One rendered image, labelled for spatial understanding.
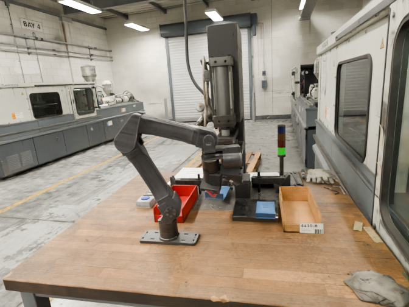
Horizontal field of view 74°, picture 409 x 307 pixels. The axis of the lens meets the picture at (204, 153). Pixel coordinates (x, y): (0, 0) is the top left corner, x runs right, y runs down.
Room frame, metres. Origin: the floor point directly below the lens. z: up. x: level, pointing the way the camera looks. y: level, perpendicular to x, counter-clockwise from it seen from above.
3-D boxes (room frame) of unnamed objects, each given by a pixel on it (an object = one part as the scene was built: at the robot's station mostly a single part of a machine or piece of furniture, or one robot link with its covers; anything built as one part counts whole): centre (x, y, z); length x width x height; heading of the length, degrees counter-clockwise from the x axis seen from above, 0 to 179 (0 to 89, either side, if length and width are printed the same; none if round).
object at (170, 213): (0.85, 0.13, 1.00); 0.09 x 0.06 x 0.06; 0
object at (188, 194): (1.09, 0.13, 0.93); 0.25 x 0.12 x 0.06; 167
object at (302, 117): (6.42, -2.71, 0.49); 5.51 x 1.02 x 0.97; 164
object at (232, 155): (0.85, -0.06, 1.20); 0.12 x 0.09 x 0.12; 90
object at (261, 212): (0.96, -0.22, 0.93); 0.15 x 0.07 x 0.03; 167
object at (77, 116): (6.94, 2.84, 1.21); 0.86 x 0.10 x 0.79; 164
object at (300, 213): (0.94, -0.34, 0.93); 0.25 x 0.13 x 0.08; 167
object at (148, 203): (1.15, 0.28, 0.90); 0.07 x 0.07 x 0.06; 77
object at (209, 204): (1.28, -0.14, 0.88); 0.65 x 0.50 x 0.03; 77
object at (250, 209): (1.00, -0.19, 0.91); 0.17 x 0.16 x 0.02; 77
